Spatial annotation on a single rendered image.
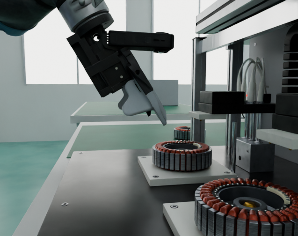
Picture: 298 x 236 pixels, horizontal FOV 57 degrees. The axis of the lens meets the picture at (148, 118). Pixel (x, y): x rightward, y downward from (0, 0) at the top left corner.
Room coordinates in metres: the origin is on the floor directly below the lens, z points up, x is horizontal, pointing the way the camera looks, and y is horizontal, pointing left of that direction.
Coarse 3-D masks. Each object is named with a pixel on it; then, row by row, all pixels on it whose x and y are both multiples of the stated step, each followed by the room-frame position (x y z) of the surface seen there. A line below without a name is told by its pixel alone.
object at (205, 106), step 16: (208, 96) 0.50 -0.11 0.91; (224, 96) 0.49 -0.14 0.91; (240, 96) 0.49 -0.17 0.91; (192, 112) 0.52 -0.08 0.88; (208, 112) 0.50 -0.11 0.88; (224, 112) 0.48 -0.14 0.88; (240, 112) 0.49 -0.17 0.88; (256, 112) 0.50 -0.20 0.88; (272, 112) 0.50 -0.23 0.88; (256, 128) 0.51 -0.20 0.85
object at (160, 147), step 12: (156, 144) 0.52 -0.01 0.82; (168, 144) 0.53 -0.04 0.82; (180, 144) 0.54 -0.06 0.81; (192, 144) 0.53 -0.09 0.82; (204, 144) 0.52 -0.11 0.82; (156, 156) 0.48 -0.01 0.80; (168, 156) 0.46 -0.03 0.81; (180, 156) 0.46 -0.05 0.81; (192, 156) 0.45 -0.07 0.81; (204, 156) 0.46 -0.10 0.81; (168, 168) 0.46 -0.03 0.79; (180, 168) 0.46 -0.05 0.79; (192, 168) 0.45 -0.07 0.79; (204, 168) 0.47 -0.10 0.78
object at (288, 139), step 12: (276, 96) 0.31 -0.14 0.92; (288, 96) 0.29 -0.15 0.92; (276, 108) 0.31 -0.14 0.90; (288, 108) 0.29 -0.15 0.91; (276, 120) 0.30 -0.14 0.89; (288, 120) 0.28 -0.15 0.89; (264, 132) 0.29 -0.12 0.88; (276, 132) 0.28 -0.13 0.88; (288, 132) 0.28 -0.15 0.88; (276, 144) 0.27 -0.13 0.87; (288, 144) 0.25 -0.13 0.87
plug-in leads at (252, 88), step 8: (248, 64) 0.53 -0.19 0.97; (256, 64) 0.52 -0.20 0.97; (264, 64) 0.52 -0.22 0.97; (264, 72) 0.52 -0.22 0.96; (240, 80) 0.56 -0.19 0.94; (264, 80) 0.55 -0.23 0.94; (240, 88) 0.55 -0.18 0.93; (248, 88) 0.51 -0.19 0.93; (264, 88) 0.55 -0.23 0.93; (248, 96) 0.51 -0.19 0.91; (264, 96) 0.54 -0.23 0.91
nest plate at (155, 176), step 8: (144, 160) 0.54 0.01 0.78; (152, 160) 0.54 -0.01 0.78; (144, 168) 0.48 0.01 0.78; (152, 168) 0.48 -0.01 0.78; (160, 168) 0.48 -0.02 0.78; (208, 168) 0.48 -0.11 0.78; (216, 168) 0.48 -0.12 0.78; (224, 168) 0.48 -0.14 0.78; (152, 176) 0.44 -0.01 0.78; (160, 176) 0.44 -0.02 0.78; (168, 176) 0.44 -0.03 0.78; (176, 176) 0.44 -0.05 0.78; (184, 176) 0.44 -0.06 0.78; (192, 176) 0.44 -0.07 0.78; (200, 176) 0.44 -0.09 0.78; (208, 176) 0.44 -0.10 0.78; (216, 176) 0.44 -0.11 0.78; (224, 176) 0.44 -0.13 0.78; (232, 176) 0.45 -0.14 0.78; (152, 184) 0.42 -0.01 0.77; (160, 184) 0.42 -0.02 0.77; (168, 184) 0.43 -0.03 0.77; (176, 184) 0.43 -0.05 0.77
